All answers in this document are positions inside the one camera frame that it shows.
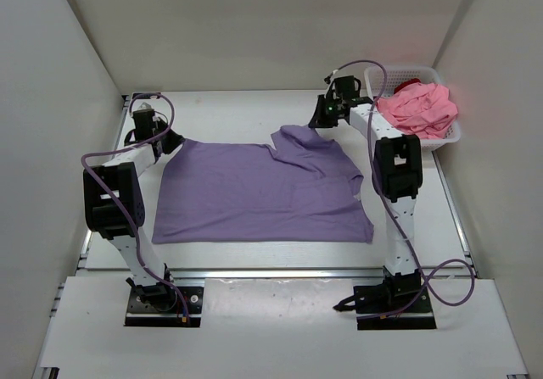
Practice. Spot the aluminium rail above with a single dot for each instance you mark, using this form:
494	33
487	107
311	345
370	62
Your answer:
274	273

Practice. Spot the pink t shirt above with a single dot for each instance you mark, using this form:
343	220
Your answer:
426	112

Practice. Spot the white plastic basket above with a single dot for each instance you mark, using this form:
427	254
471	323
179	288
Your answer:
379	84

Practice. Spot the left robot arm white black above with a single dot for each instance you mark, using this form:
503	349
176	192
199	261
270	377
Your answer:
114	207

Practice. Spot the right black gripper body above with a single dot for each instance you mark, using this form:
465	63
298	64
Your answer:
339	103

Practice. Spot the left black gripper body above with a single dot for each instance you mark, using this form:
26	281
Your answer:
160	124

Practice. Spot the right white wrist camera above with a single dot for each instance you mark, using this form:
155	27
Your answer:
328	79

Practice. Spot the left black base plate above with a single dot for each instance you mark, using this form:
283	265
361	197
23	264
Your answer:
165	310

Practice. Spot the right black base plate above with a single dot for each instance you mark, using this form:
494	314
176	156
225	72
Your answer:
376	313

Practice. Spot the purple t shirt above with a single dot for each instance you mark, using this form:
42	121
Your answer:
300	188

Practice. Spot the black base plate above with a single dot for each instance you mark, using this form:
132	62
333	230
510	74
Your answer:
165	310
376	313

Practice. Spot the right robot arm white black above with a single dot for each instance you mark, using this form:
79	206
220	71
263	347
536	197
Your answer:
397	175

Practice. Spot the red t shirt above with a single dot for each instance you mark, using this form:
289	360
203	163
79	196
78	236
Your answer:
407	86

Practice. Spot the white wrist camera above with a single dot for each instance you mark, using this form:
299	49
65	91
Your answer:
144	107
328	79

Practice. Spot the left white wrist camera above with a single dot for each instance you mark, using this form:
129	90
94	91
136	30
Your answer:
144	107

